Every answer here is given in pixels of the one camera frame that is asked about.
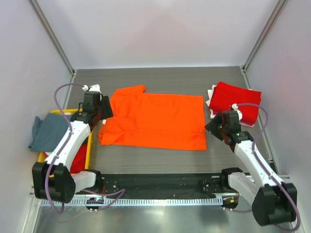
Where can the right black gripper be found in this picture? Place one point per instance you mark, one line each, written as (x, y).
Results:
(213, 125)

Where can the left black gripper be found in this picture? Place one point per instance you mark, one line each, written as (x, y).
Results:
(104, 102)

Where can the orange t shirt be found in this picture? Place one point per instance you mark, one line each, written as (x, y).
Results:
(165, 121)

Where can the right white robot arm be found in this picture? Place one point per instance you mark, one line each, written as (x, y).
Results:
(272, 200)

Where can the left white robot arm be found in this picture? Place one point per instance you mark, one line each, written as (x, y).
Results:
(52, 178)

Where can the folded red t shirt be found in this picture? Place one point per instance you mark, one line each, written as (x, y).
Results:
(225, 95)

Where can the folded white t shirt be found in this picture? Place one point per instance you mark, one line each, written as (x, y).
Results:
(210, 93)

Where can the red shirt in bin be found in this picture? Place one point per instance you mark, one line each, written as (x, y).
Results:
(79, 160)

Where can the grey blue t shirt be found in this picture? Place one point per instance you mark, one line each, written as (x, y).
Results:
(47, 133)

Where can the yellow plastic bin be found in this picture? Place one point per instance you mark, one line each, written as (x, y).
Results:
(87, 141)

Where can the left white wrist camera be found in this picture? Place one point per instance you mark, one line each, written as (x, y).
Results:
(94, 88)

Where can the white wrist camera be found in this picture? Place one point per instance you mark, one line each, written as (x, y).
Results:
(94, 88)
(235, 107)

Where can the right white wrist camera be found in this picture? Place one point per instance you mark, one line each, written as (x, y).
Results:
(235, 107)

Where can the left aluminium frame post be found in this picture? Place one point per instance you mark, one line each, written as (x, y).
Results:
(50, 33)

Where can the aluminium frame post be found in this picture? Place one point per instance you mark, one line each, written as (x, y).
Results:
(276, 12)
(50, 33)

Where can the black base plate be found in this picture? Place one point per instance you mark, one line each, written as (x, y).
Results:
(180, 186)

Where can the white slotted cable duct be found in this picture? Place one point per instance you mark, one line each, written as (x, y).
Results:
(98, 202)

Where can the right aluminium frame post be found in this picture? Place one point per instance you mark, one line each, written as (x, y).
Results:
(276, 12)

